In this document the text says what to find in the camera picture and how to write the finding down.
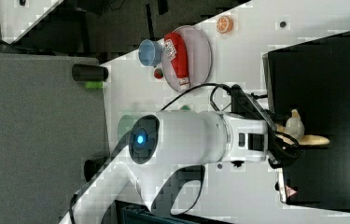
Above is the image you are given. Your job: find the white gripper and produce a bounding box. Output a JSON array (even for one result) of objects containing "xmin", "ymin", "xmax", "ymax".
[{"xmin": 223, "ymin": 112, "xmax": 303, "ymax": 168}]

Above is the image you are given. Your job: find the yellow plush peeled banana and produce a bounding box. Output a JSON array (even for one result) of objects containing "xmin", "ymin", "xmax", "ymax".
[{"xmin": 276, "ymin": 109, "xmax": 330, "ymax": 147}]

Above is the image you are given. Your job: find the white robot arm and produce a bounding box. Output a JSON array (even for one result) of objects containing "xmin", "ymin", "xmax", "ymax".
[{"xmin": 59, "ymin": 110, "xmax": 301, "ymax": 224}]

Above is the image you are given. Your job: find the grey round plate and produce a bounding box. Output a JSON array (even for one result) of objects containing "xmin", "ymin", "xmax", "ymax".
[{"xmin": 161, "ymin": 26, "xmax": 212, "ymax": 92}]

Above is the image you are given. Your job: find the orange slice toy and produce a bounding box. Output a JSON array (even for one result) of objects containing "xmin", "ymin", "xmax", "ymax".
[{"xmin": 216, "ymin": 16, "xmax": 233, "ymax": 34}]

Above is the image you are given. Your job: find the red plush strawberry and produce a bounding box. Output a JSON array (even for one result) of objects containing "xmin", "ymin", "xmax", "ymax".
[{"xmin": 154, "ymin": 68, "xmax": 163, "ymax": 79}]

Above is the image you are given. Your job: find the red plush ketchup bottle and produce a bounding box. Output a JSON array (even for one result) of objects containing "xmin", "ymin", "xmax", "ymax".
[{"xmin": 164, "ymin": 32, "xmax": 190, "ymax": 91}]

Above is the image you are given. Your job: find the blue plastic cup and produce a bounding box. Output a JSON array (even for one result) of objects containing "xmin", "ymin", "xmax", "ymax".
[{"xmin": 138, "ymin": 39, "xmax": 163, "ymax": 66}]

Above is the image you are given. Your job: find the grey fabric divider panel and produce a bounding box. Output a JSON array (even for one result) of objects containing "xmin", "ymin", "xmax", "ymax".
[{"xmin": 0, "ymin": 53, "xmax": 106, "ymax": 224}]

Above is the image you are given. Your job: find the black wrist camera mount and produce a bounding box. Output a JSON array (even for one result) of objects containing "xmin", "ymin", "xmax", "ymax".
[{"xmin": 231, "ymin": 84, "xmax": 276, "ymax": 131}]

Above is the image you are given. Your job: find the black cable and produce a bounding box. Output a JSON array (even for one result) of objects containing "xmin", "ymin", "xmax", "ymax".
[{"xmin": 160, "ymin": 83, "xmax": 236, "ymax": 112}]

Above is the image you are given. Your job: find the black cylinder post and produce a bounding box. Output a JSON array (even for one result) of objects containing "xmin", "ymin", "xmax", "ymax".
[{"xmin": 72, "ymin": 64, "xmax": 109, "ymax": 81}]

